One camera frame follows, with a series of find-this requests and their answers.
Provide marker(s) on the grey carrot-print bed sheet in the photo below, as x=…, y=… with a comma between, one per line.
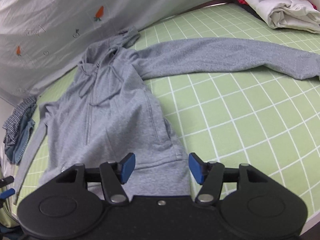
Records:
x=41, y=39

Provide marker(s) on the folded white garment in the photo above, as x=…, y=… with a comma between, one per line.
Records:
x=294, y=14

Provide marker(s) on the green grid cutting mat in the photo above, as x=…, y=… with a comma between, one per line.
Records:
x=237, y=114

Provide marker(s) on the blue checked shirt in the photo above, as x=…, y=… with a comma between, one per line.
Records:
x=14, y=121

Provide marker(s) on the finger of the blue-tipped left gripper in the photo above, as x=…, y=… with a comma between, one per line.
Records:
x=7, y=193
x=6, y=181

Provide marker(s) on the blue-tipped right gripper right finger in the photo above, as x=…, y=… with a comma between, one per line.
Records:
x=210, y=176

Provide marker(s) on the grey zip hoodie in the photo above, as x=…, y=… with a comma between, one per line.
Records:
x=120, y=104

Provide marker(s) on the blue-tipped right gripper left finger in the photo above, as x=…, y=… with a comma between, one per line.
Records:
x=114, y=176

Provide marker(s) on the blue denim jeans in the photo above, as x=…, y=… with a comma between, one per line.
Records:
x=15, y=152

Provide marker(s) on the red and black garment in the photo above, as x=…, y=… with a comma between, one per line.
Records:
x=241, y=3

